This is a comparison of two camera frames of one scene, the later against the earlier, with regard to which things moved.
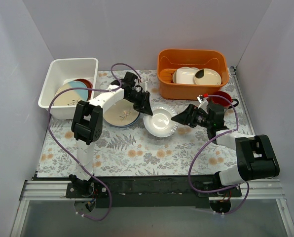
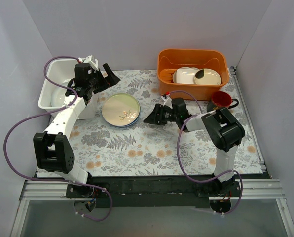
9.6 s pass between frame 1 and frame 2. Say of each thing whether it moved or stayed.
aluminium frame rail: stayed
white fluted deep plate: moved
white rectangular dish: stayed
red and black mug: stayed
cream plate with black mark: stayed
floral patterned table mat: stayed
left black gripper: moved
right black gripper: moved
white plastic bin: stayed
